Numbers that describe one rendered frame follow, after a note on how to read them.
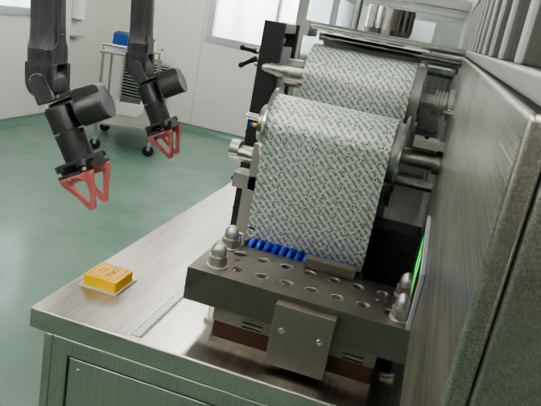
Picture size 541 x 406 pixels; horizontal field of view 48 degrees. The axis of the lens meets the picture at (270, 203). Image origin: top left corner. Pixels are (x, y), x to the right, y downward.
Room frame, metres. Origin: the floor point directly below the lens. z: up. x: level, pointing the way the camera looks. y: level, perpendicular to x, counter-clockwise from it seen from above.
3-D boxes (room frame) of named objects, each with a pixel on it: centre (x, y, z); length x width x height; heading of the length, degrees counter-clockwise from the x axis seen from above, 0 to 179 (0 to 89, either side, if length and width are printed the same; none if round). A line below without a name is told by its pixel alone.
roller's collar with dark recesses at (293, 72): (1.45, -0.01, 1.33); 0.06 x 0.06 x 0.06; 77
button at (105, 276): (1.10, 0.29, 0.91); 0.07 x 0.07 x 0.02; 77
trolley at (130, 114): (5.83, 1.51, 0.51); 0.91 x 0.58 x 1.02; 11
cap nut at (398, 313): (0.91, -0.24, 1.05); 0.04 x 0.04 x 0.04
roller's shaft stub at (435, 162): (1.13, -0.26, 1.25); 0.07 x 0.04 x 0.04; 77
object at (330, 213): (1.11, -0.08, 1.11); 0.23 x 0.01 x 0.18; 77
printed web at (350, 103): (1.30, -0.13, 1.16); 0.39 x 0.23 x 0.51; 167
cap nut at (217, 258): (0.98, 0.07, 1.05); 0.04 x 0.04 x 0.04
